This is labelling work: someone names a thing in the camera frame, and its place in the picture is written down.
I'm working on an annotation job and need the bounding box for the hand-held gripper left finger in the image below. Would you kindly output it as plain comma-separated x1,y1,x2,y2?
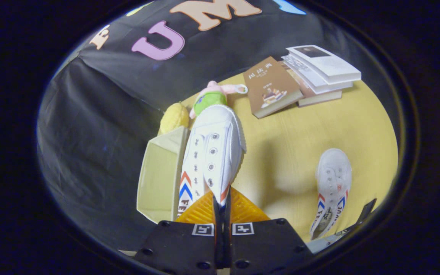
133,190,223,275

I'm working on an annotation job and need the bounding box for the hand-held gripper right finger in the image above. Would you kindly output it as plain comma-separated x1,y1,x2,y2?
222,186,314,275

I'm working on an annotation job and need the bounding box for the beige storage box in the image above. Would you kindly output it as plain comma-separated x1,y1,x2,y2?
136,126,190,224

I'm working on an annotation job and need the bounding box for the white canvas shoe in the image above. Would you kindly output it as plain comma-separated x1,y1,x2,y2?
177,104,248,220
309,148,353,241

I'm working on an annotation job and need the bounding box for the yellow lemon plush toy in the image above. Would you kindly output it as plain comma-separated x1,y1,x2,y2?
159,102,190,135

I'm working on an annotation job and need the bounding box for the black backdrop cloth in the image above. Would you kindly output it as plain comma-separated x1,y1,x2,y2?
37,0,358,251

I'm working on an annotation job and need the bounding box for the pink plush toy green shirt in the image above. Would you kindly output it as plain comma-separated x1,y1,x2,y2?
188,80,249,119

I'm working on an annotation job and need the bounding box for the brown cover book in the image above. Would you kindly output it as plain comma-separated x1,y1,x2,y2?
243,56,304,120

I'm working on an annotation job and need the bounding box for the white patterned cover book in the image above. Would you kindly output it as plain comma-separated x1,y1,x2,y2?
281,54,354,95

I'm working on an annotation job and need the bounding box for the white book dark photo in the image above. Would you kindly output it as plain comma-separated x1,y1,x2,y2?
285,45,362,86

